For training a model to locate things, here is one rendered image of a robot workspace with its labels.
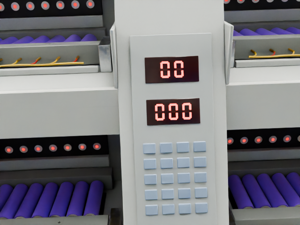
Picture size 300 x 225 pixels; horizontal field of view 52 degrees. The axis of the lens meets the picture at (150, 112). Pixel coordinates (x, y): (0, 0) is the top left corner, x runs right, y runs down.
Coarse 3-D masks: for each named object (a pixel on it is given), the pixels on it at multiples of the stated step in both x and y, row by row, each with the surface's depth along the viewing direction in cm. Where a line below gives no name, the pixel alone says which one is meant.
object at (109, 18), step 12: (108, 0) 46; (108, 12) 46; (108, 24) 46; (108, 144) 47; (120, 144) 47; (120, 156) 47; (60, 168) 47; (72, 168) 47; (120, 168) 47; (120, 180) 47
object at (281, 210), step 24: (240, 144) 44; (264, 144) 44; (288, 144) 44; (240, 168) 43; (264, 168) 43; (288, 168) 43; (240, 192) 39; (264, 192) 40; (288, 192) 39; (240, 216) 34; (264, 216) 34; (288, 216) 34
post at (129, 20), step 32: (128, 0) 26; (160, 0) 26; (192, 0) 26; (128, 32) 27; (160, 32) 27; (192, 32) 27; (224, 32) 27; (128, 64) 27; (224, 64) 27; (128, 96) 27; (224, 96) 27; (128, 128) 27; (224, 128) 27; (128, 160) 27; (224, 160) 27; (128, 192) 27; (224, 192) 27; (128, 224) 27; (224, 224) 28
